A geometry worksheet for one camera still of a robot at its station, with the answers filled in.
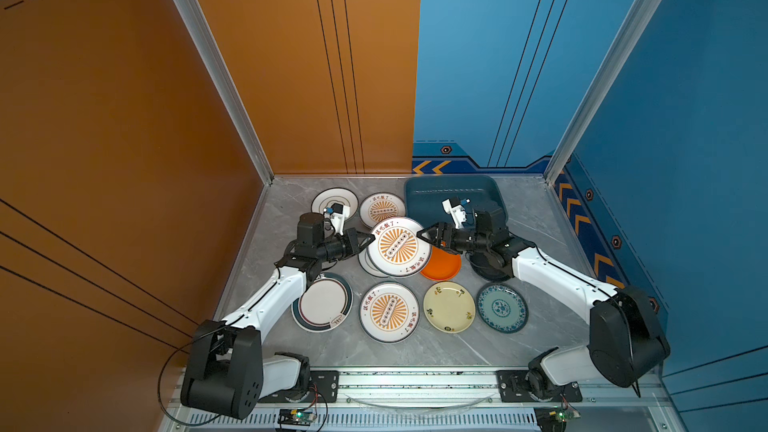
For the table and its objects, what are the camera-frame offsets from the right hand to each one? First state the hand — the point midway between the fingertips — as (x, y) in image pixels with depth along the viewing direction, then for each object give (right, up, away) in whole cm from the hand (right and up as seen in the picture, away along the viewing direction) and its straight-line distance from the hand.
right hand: (422, 238), depth 80 cm
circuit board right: (+30, -41, -10) cm, 52 cm away
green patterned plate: (+24, -21, +7) cm, 33 cm away
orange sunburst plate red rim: (-7, -3, +1) cm, 7 cm away
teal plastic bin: (+4, +12, +36) cm, 38 cm away
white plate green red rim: (-28, -21, +8) cm, 36 cm away
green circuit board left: (-30, -42, -9) cm, 52 cm away
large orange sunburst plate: (-9, -22, +5) cm, 24 cm away
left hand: (-13, 0, +1) cm, 13 cm away
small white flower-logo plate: (-32, +12, +33) cm, 48 cm away
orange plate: (+8, -10, +15) cm, 20 cm away
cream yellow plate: (+9, -21, +6) cm, 23 cm away
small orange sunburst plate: (-13, +8, +30) cm, 34 cm away
